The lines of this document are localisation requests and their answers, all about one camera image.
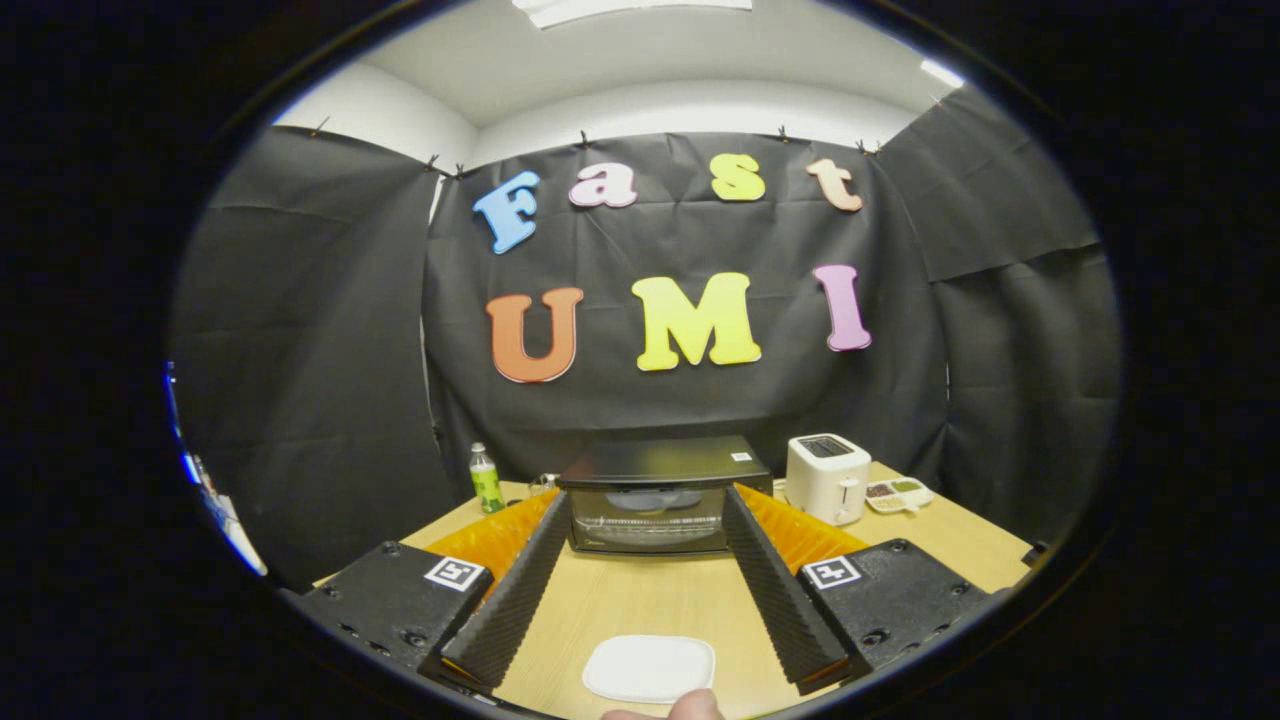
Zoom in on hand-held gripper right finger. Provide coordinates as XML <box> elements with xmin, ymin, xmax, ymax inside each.
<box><xmin>722</xmin><ymin>483</ymin><xmax>996</xmax><ymax>697</ymax></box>

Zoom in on black toaster oven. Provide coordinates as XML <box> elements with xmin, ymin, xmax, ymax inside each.
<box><xmin>556</xmin><ymin>435</ymin><xmax>774</xmax><ymax>556</ymax></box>

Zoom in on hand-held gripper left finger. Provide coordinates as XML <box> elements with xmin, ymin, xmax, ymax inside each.
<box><xmin>285</xmin><ymin>487</ymin><xmax>571</xmax><ymax>697</ymax></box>

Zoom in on white toaster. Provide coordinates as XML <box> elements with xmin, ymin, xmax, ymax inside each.
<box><xmin>785</xmin><ymin>433</ymin><xmax>873</xmax><ymax>527</ymax></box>

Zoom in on black backdrop cloth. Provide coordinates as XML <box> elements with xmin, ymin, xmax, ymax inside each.
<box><xmin>170</xmin><ymin>85</ymin><xmax>1123</xmax><ymax>591</ymax></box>

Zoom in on white divided snack dish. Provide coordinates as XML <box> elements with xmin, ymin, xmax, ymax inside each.
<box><xmin>865</xmin><ymin>477</ymin><xmax>935</xmax><ymax>515</ymax></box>

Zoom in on green label water bottle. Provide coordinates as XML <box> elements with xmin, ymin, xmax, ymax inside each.
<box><xmin>469</xmin><ymin>442</ymin><xmax>506</xmax><ymax>515</ymax></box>

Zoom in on white plate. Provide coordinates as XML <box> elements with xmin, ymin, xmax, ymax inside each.
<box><xmin>582</xmin><ymin>634</ymin><xmax>717</xmax><ymax>705</ymax></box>

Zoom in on large ceiling light panel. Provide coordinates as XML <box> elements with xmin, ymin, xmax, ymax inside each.
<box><xmin>512</xmin><ymin>0</ymin><xmax>753</xmax><ymax>29</ymax></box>

